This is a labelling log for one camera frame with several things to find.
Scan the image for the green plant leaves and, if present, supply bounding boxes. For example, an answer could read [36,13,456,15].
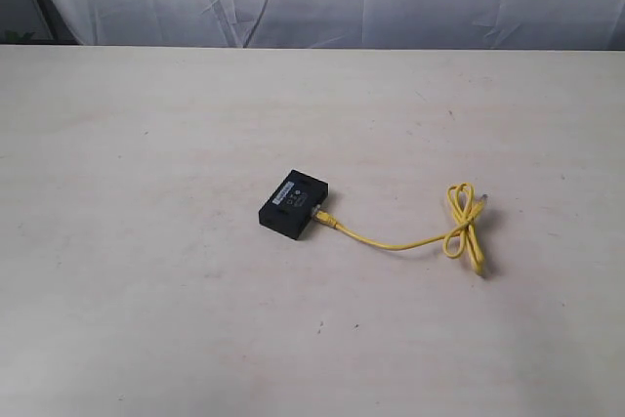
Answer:
[0,29,35,45]

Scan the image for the yellow ethernet cable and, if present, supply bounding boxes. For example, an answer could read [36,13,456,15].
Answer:
[310,182,490,277]

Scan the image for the small black network box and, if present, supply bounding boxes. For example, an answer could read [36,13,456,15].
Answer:
[258,169,329,240]

